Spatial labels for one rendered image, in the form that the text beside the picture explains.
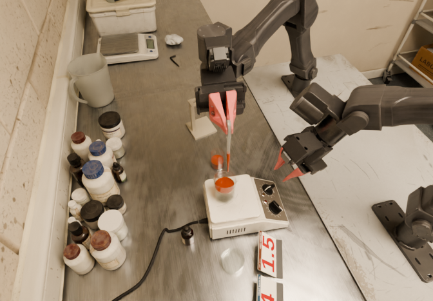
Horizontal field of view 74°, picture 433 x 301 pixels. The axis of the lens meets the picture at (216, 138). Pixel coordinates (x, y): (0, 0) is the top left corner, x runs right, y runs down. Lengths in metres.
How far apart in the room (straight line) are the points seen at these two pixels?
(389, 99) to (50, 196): 0.74
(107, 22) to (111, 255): 1.09
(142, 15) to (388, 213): 1.25
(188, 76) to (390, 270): 0.91
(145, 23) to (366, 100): 1.16
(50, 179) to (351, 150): 0.86
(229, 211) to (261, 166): 0.24
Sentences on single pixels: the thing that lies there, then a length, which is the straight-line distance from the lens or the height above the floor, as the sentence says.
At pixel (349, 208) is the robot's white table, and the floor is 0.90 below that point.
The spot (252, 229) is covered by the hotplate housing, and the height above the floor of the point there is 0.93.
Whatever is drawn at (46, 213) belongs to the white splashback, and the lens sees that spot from 0.77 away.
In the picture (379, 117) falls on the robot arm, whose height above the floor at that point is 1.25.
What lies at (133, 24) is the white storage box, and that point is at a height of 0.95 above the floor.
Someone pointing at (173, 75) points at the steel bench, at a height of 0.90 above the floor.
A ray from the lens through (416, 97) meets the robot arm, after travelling 0.58.
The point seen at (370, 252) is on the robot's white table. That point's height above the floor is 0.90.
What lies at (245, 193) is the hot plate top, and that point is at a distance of 0.72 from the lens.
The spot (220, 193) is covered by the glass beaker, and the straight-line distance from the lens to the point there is 0.66.
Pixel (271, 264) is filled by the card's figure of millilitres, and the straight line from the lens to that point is 0.73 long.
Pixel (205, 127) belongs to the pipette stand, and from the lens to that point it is 0.96.
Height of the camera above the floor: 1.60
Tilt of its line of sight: 48 degrees down
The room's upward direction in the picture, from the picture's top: straight up
